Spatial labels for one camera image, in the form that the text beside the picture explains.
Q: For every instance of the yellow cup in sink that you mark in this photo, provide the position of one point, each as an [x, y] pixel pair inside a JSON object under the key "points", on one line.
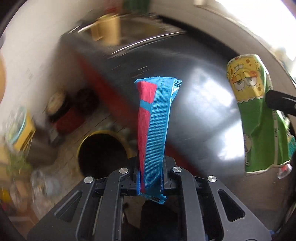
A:
{"points": [[108, 29]]}

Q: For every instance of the steel kitchen sink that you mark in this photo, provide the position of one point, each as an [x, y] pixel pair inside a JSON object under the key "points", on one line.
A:
{"points": [[135, 31]]}

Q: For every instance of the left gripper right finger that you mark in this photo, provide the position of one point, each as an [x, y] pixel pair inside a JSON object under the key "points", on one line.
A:
{"points": [[197, 215]]}

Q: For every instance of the green SpongeBob snack bag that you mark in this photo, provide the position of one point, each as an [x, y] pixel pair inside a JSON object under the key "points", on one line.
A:
{"points": [[267, 138]]}

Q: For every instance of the blue red snack wrapper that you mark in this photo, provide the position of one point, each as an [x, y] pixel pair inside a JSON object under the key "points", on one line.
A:
{"points": [[156, 94]]}

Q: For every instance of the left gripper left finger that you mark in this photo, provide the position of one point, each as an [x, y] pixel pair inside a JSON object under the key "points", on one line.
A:
{"points": [[102, 206]]}

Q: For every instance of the red dark container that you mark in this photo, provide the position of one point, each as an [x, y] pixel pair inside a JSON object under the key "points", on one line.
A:
{"points": [[67, 113]]}

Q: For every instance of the black trash bin yellow rim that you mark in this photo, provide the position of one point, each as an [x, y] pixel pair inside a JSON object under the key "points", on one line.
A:
{"points": [[103, 152]]}

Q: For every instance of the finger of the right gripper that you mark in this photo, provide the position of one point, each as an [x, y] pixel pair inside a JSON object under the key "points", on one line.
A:
{"points": [[280, 101]]}

